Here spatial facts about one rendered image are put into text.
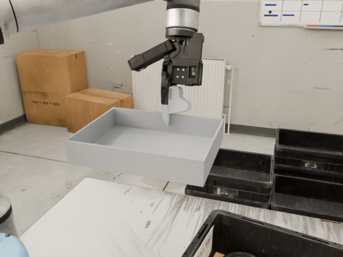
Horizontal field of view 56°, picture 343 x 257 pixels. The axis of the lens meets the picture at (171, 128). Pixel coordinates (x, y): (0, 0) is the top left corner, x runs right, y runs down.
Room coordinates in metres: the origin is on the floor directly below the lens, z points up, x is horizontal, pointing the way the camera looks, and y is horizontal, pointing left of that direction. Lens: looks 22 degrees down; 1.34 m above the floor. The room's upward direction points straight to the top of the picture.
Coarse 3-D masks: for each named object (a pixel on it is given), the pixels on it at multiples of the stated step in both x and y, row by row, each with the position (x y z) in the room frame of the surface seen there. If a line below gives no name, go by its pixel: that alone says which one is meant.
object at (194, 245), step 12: (216, 216) 0.55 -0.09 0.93; (228, 216) 0.54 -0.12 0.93; (240, 216) 0.54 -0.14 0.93; (204, 228) 0.51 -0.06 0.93; (264, 228) 0.51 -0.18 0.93; (276, 228) 0.50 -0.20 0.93; (192, 240) 0.47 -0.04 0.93; (312, 240) 0.47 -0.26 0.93; (324, 240) 0.47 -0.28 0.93; (192, 252) 0.44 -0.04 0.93
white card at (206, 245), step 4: (212, 228) 0.52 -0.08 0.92; (212, 232) 0.52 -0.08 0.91; (208, 236) 0.50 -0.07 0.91; (204, 240) 0.49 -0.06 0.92; (208, 240) 0.50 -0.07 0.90; (204, 244) 0.48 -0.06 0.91; (208, 244) 0.50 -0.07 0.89; (200, 248) 0.47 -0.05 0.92; (204, 248) 0.49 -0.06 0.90; (208, 248) 0.51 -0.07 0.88; (200, 252) 0.47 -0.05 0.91; (204, 252) 0.49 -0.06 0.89; (208, 252) 0.51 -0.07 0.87; (196, 256) 0.45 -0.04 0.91; (200, 256) 0.47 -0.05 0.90; (204, 256) 0.49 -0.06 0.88
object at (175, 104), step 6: (174, 90) 0.70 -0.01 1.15; (168, 96) 0.69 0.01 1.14; (174, 96) 0.70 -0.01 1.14; (168, 102) 0.69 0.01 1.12; (174, 102) 0.69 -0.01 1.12; (180, 102) 0.69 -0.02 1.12; (186, 102) 0.69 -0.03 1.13; (162, 108) 0.69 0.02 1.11; (168, 108) 0.69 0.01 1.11; (174, 108) 0.69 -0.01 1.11; (180, 108) 0.68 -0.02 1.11; (186, 108) 0.68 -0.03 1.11; (162, 114) 0.69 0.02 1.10; (168, 114) 0.69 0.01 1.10; (168, 120) 0.69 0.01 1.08
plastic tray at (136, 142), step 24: (96, 120) 0.67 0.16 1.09; (120, 120) 0.74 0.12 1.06; (144, 120) 0.72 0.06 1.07; (192, 120) 0.68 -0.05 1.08; (216, 120) 0.67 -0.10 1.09; (72, 144) 0.55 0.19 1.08; (96, 144) 0.54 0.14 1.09; (120, 144) 0.64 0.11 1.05; (144, 144) 0.64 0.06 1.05; (168, 144) 0.64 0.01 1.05; (192, 144) 0.64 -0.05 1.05; (216, 144) 0.59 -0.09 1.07; (96, 168) 0.54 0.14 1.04; (120, 168) 0.53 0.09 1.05; (144, 168) 0.51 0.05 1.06; (168, 168) 0.50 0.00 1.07; (192, 168) 0.48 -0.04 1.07
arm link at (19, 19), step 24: (0, 0) 0.43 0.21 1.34; (24, 0) 0.44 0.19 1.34; (48, 0) 0.46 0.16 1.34; (72, 0) 0.48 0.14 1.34; (96, 0) 0.50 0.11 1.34; (120, 0) 0.53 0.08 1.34; (144, 0) 0.56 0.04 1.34; (0, 24) 0.42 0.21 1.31; (24, 24) 0.45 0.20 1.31; (48, 24) 0.48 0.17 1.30
